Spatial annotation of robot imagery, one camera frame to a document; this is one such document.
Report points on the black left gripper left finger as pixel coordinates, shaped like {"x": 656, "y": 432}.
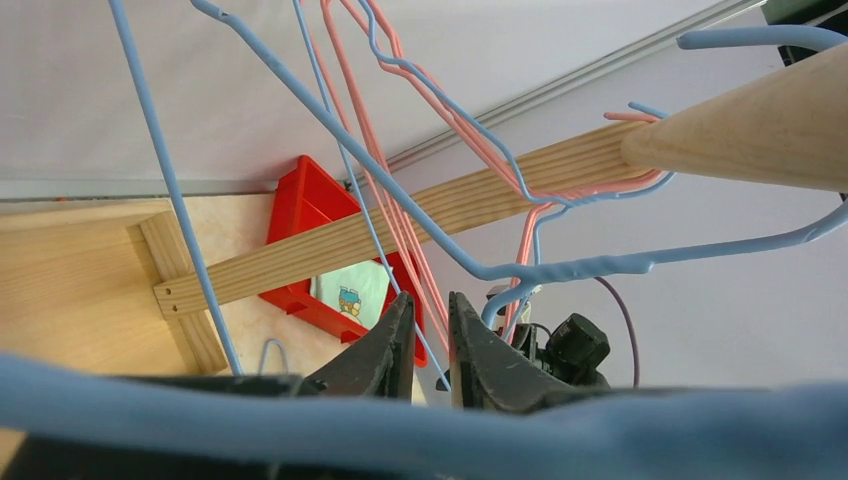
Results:
{"x": 380, "y": 364}

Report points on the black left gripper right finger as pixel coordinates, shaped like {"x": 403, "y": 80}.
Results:
{"x": 467, "y": 336}

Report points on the pink wire hanger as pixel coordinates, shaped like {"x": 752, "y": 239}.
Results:
{"x": 386, "y": 47}
{"x": 398, "y": 223}
{"x": 538, "y": 215}

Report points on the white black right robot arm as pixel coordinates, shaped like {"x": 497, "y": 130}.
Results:
{"x": 536, "y": 358}

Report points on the light green folded cloth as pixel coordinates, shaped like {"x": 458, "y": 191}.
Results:
{"x": 358, "y": 292}

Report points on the red plastic bin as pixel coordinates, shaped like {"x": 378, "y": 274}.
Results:
{"x": 308, "y": 198}

